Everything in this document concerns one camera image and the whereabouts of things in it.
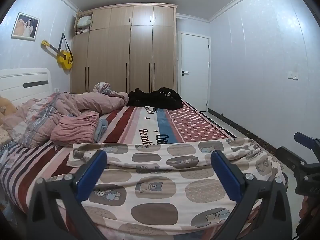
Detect white door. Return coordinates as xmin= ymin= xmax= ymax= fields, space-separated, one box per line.
xmin=178 ymin=33 xmax=210 ymax=112

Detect beige wooden wardrobe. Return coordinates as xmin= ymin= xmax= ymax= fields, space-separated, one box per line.
xmin=70 ymin=3 xmax=178 ymax=94

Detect black clothing pile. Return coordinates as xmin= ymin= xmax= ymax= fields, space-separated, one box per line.
xmin=127 ymin=87 xmax=183 ymax=110

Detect white wall switch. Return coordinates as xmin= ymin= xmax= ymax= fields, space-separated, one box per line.
xmin=287 ymin=72 xmax=299 ymax=80

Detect light blue garment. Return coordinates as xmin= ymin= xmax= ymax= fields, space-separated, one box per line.
xmin=94 ymin=118 xmax=108 ymax=142

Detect folded pink blanket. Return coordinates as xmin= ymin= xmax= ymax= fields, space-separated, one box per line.
xmin=50 ymin=111 xmax=99 ymax=146

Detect cream bear print pants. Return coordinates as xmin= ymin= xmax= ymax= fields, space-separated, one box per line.
xmin=67 ymin=138 xmax=284 ymax=239

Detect yellow ukulele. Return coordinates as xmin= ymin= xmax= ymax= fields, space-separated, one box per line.
xmin=41 ymin=33 xmax=74 ymax=70

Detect striped bed blanket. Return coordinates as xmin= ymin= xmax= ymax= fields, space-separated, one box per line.
xmin=0 ymin=100 xmax=237 ymax=215

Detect white headboard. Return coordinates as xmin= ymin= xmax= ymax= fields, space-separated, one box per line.
xmin=0 ymin=68 xmax=53 ymax=106

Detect orange plush toy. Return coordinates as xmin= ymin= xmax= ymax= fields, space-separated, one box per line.
xmin=0 ymin=97 xmax=17 ymax=125

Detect pink patchwork quilt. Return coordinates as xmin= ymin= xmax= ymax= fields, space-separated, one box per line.
xmin=2 ymin=82 xmax=129 ymax=148

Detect framed wall photo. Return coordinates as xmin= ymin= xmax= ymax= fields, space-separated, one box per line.
xmin=11 ymin=12 xmax=40 ymax=41

